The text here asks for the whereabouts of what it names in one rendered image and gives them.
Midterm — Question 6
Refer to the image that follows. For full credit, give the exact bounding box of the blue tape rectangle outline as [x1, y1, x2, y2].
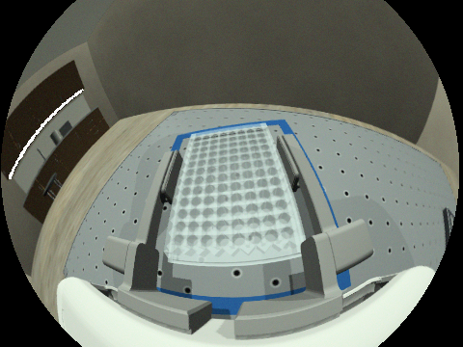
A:
[157, 120, 351, 315]

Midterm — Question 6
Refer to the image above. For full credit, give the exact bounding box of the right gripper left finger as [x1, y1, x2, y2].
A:
[103, 150, 212, 335]

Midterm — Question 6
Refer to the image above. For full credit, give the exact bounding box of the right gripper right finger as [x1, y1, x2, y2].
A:
[234, 134, 373, 340]

